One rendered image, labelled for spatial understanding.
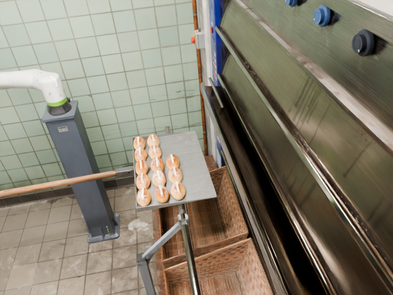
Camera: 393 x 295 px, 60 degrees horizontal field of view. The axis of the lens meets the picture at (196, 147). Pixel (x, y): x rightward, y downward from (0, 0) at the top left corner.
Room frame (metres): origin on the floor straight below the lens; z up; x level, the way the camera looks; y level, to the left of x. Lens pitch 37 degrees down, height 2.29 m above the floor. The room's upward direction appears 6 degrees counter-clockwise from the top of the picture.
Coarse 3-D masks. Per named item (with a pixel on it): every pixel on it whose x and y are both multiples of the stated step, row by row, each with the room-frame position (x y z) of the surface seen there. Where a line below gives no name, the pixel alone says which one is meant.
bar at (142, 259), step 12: (168, 132) 1.65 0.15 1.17; (180, 204) 1.07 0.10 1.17; (180, 216) 1.01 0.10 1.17; (180, 228) 0.99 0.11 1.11; (144, 252) 1.00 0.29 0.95; (192, 252) 0.82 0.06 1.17; (144, 264) 0.96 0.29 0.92; (192, 264) 0.76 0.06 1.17; (144, 276) 0.96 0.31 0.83; (192, 276) 0.71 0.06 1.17; (192, 288) 0.67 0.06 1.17
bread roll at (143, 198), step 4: (144, 188) 1.14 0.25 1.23; (140, 192) 1.12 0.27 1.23; (144, 192) 1.12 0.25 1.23; (148, 192) 1.13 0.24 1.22; (140, 196) 1.10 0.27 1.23; (144, 196) 1.10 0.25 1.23; (148, 196) 1.10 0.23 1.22; (140, 200) 1.08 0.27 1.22; (144, 200) 1.08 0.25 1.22; (148, 200) 1.09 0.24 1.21; (140, 204) 1.07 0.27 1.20; (144, 204) 1.07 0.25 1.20; (148, 204) 1.08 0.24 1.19
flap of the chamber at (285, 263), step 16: (224, 96) 1.61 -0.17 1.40; (224, 112) 1.43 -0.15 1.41; (224, 128) 1.29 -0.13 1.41; (240, 128) 1.29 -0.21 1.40; (240, 144) 1.17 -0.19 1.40; (240, 160) 1.05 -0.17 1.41; (256, 160) 1.06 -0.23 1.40; (256, 176) 0.96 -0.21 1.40; (240, 192) 0.88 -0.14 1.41; (256, 192) 0.87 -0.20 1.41; (272, 192) 0.87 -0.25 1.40; (256, 208) 0.79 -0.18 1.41; (272, 208) 0.79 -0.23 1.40; (272, 224) 0.72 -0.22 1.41; (288, 224) 0.72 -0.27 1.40; (272, 240) 0.66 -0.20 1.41; (288, 240) 0.66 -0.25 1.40; (288, 256) 0.60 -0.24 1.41; (304, 256) 0.60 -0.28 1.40; (272, 272) 0.55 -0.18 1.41; (288, 272) 0.54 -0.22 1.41; (304, 272) 0.55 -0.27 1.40; (304, 288) 0.50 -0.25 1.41; (320, 288) 0.50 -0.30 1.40
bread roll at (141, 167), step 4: (140, 160) 1.35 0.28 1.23; (144, 160) 1.36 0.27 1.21; (136, 164) 1.33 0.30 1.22; (140, 164) 1.31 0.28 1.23; (144, 164) 1.32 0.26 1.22; (136, 168) 1.31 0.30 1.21; (140, 168) 1.30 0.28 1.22; (144, 168) 1.30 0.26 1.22; (148, 168) 1.32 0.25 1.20; (136, 172) 1.30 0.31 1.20; (140, 172) 1.28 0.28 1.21; (144, 172) 1.29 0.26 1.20
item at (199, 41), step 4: (196, 32) 2.32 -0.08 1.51; (200, 32) 2.31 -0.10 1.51; (196, 36) 2.28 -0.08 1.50; (200, 36) 2.28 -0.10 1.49; (204, 36) 2.28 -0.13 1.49; (196, 40) 2.28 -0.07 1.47; (200, 40) 2.28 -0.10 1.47; (204, 40) 2.28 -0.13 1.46; (196, 44) 2.28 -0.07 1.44; (200, 44) 2.28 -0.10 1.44; (204, 44) 2.28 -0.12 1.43; (200, 48) 2.28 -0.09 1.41
